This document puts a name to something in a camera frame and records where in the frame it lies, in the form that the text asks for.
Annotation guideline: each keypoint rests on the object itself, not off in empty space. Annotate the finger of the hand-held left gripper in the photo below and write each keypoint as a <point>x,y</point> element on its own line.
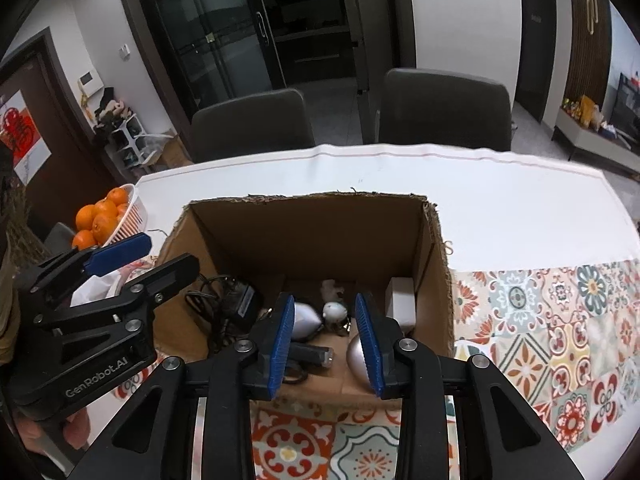
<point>122,252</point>
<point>170,272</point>

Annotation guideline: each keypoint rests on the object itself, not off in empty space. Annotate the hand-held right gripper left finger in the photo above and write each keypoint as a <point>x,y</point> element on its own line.
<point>280,350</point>

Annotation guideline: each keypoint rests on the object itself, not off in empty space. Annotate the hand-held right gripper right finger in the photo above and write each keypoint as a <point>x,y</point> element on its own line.
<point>369,350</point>

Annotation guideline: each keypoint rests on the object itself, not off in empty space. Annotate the silver egg-shaped gadget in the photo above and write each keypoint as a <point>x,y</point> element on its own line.
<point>356,360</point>

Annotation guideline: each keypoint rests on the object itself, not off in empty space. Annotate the black cylindrical tool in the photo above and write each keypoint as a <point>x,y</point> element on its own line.
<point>310,355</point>

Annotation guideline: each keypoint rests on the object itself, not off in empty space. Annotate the pink round night light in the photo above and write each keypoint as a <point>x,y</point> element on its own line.
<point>305,317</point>

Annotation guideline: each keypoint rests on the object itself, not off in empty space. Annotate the small white round gadget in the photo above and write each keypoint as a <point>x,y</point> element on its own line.
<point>334,311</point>

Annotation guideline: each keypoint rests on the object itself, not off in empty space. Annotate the white charging hub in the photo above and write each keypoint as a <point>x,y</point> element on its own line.
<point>401,305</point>

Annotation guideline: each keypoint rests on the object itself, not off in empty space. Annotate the brown cardboard box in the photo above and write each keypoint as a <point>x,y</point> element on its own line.
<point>310,240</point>

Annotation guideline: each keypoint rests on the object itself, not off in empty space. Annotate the person's left hand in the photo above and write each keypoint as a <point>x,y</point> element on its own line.
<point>75,430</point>

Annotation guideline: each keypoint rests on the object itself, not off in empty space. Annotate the orange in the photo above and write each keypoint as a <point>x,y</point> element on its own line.
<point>106,206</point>
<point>105,229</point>
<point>86,216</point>
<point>120,195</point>
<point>82,240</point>

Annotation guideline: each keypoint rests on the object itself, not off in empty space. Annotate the white plastic fruit basket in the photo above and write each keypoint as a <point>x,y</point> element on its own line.
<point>131,215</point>

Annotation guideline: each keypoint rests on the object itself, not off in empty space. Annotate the white tissue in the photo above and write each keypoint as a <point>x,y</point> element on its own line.
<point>95,290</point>

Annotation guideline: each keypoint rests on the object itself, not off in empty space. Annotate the grey dining chair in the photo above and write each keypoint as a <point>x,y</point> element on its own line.
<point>60,235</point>
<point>445,110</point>
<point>250,125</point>

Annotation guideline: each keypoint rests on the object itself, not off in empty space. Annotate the white shoe rack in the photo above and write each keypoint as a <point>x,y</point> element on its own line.
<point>130,142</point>

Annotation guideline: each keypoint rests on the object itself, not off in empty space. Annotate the brown wooden door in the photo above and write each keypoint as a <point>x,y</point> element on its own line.
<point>65,125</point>

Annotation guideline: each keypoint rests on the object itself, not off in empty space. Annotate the patterned table runner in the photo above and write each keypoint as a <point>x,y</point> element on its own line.
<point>550,340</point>

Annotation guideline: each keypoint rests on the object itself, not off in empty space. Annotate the dark glass sliding door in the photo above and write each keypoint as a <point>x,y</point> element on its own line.
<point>220,35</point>

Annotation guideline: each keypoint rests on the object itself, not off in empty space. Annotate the low television cabinet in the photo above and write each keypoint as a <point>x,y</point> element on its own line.
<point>595,145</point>

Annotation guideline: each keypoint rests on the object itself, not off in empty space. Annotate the yellow packet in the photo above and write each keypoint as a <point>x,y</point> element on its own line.
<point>586,109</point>

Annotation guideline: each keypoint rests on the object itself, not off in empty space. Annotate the black television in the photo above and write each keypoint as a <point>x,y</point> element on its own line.
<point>627,105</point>

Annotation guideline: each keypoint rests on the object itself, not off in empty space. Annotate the dark interior door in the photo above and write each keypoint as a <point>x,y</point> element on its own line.
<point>537,35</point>

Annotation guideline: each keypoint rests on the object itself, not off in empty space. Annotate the red wall poster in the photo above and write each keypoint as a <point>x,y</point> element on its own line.
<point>20,130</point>

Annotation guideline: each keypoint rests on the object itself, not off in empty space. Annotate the white wall intercom panel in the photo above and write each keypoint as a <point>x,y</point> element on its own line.
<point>90,81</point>

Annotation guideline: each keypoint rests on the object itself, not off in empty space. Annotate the white light switch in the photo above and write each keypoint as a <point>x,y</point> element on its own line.
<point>125,51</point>

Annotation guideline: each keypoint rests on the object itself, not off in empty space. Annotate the wooden slat wall panel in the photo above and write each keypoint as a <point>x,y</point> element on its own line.
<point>590,35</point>

